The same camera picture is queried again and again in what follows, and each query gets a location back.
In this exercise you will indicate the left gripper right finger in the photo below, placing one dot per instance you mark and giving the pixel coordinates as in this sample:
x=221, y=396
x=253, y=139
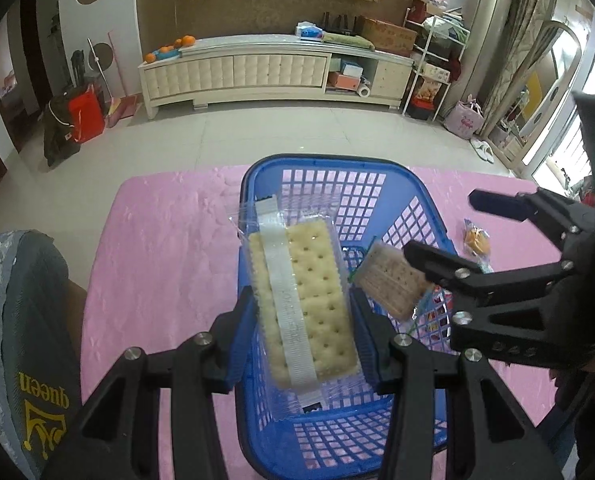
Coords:
x=373, y=333

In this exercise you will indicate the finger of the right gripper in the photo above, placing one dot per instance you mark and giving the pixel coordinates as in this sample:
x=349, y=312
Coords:
x=442, y=264
x=560, y=219

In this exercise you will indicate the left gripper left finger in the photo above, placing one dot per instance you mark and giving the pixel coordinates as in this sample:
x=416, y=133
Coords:
x=233, y=333

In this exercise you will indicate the clear cracker pack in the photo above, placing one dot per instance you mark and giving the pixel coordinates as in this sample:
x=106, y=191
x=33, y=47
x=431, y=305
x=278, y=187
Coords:
x=388, y=278

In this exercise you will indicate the green label cracker pack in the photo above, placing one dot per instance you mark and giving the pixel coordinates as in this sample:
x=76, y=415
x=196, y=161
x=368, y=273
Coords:
x=295, y=265

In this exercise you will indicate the blue plastic basket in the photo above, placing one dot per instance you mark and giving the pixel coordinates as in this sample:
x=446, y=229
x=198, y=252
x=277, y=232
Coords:
x=380, y=202

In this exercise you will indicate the red green snack bag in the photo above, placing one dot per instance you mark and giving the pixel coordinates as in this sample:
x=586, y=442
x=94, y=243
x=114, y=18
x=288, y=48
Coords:
x=433, y=319

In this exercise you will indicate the wrapped bread bun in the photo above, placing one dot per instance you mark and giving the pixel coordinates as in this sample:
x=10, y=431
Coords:
x=476, y=245

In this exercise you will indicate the pink table cloth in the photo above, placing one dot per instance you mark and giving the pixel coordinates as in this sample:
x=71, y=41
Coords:
x=166, y=264

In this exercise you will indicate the white slippers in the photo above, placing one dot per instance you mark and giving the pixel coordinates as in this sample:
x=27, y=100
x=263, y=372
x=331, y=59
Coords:
x=483, y=150

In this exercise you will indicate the pink tote bag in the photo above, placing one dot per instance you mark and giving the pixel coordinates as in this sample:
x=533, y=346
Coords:
x=465, y=119

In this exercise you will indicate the arched floor mirror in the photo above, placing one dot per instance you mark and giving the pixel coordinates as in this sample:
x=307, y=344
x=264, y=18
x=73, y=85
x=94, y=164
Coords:
x=545, y=76

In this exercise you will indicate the white metal shelf rack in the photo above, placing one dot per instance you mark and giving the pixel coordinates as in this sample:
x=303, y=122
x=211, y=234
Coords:
x=437, y=52

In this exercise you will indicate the patterned curtain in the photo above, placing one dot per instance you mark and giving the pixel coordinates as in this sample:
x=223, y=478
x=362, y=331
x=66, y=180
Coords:
x=526, y=18

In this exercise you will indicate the cardboard box on cabinet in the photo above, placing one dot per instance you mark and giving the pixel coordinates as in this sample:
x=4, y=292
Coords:
x=387, y=37

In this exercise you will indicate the green folded towel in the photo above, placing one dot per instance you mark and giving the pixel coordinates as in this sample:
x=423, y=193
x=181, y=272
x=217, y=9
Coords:
x=348, y=41

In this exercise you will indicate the silver standing air conditioner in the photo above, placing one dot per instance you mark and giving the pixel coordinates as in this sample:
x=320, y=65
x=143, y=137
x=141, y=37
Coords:
x=485, y=19

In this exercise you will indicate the black bag on floor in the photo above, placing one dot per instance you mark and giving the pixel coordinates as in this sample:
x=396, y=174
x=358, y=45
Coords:
x=59, y=143

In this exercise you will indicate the red bag on floor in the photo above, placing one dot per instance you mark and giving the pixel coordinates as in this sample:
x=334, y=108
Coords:
x=87, y=119

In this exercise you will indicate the cream TV cabinet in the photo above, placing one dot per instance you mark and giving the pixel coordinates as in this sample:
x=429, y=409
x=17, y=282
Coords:
x=249, y=68

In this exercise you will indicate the blue tissue pack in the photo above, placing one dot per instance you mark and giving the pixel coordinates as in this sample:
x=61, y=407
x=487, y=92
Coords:
x=309, y=31

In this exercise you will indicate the oranges on cabinet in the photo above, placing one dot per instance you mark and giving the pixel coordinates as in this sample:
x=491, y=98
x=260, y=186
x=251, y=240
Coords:
x=170, y=51

